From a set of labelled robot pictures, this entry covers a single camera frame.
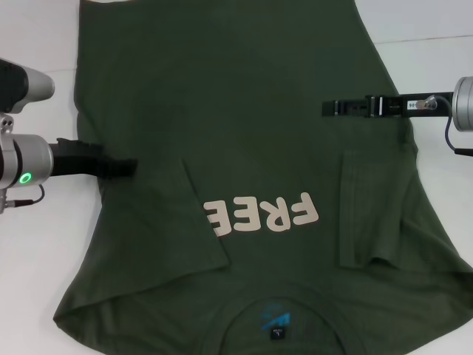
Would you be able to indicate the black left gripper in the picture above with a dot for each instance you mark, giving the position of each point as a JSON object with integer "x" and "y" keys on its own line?
{"x": 74, "y": 159}

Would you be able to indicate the white number label sticker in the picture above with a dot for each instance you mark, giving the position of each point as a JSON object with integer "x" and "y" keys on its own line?
{"x": 412, "y": 105}

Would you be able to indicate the dark green FREE! t-shirt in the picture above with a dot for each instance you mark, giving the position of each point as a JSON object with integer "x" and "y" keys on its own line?
{"x": 240, "y": 111}

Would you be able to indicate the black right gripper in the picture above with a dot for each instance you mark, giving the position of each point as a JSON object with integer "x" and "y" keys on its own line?
{"x": 410, "y": 105}

